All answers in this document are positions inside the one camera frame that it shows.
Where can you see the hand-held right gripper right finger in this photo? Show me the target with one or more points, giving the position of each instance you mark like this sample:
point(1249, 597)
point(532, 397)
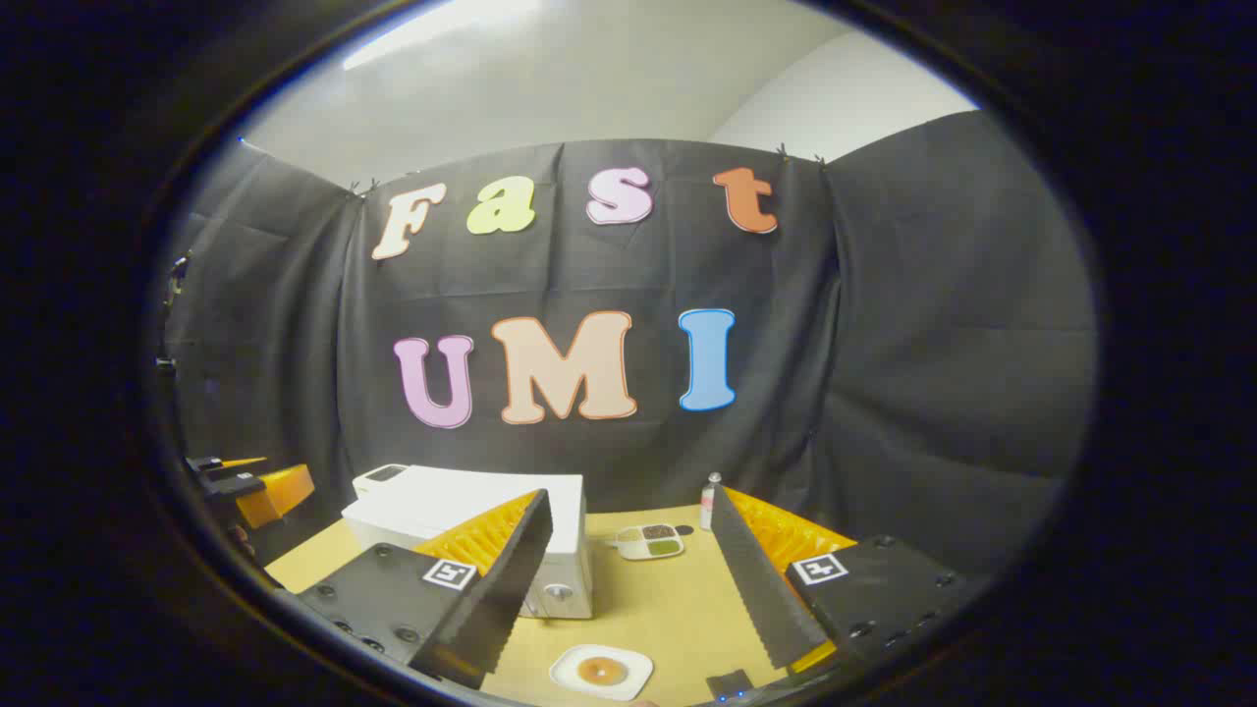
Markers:
point(761, 599)

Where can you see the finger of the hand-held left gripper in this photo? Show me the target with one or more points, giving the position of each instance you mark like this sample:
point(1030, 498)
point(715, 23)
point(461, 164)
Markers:
point(204, 463)
point(280, 491)

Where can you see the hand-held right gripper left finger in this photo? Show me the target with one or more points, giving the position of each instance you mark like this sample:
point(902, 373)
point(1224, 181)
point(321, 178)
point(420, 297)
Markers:
point(501, 599)

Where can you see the white microwave oven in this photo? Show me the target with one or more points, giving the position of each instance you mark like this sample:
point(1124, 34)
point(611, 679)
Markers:
point(462, 501)

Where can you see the brown sugared donut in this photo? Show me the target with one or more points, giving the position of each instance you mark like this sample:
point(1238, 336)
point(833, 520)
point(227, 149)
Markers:
point(601, 672)

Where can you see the small black object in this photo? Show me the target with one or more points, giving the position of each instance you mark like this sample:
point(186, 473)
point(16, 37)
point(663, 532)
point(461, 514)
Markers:
point(729, 685)

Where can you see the white square plate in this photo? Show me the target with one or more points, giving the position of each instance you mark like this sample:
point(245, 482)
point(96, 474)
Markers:
point(567, 671)

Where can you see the clear bottle with pink label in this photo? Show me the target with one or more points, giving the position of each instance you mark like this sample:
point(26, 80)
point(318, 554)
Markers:
point(709, 506)

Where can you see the white divided dish of grains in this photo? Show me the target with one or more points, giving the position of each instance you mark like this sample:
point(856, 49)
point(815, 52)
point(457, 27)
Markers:
point(648, 545)

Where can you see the black backdrop cloth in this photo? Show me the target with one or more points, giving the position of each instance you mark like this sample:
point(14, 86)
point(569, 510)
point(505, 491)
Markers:
point(884, 344)

